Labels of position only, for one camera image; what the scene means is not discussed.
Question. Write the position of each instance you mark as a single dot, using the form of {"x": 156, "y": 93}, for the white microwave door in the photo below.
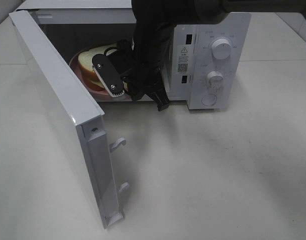
{"x": 75, "y": 117}

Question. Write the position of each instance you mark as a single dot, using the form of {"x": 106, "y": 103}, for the white bread sandwich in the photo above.
{"x": 88, "y": 76}

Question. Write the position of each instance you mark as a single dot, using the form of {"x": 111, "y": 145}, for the lower white timer knob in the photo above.
{"x": 214, "y": 80}

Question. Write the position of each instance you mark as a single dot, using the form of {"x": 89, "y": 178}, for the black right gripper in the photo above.
{"x": 143, "y": 59}

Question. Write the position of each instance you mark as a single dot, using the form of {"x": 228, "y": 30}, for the white warning label sticker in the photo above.
{"x": 183, "y": 59}

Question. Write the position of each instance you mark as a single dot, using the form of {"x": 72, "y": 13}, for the pink round plate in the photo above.
{"x": 98, "y": 97}

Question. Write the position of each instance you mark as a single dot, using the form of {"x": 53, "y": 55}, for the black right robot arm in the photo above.
{"x": 211, "y": 11}

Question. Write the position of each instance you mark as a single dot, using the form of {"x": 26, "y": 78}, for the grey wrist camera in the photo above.
{"x": 108, "y": 75}

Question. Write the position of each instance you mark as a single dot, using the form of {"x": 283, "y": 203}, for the upper white power knob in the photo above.
{"x": 221, "y": 48}

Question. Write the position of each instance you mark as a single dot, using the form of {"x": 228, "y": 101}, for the round white door button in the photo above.
{"x": 209, "y": 100}

